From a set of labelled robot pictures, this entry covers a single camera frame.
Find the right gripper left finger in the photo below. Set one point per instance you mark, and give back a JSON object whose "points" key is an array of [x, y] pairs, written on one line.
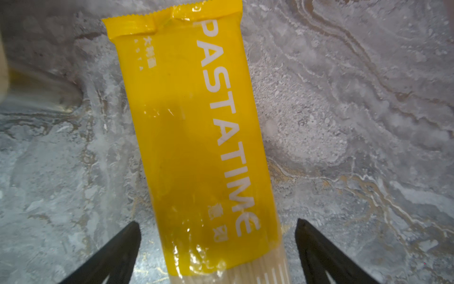
{"points": [[112, 264]]}

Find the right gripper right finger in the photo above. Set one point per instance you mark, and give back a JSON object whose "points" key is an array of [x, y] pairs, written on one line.
{"points": [[321, 259]]}

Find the yellow spaghetti pack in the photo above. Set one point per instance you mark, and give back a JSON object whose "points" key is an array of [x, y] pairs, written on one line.
{"points": [[192, 104]]}

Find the white two-tier shelf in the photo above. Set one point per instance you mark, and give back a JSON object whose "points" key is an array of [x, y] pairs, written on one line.
{"points": [[27, 89]]}

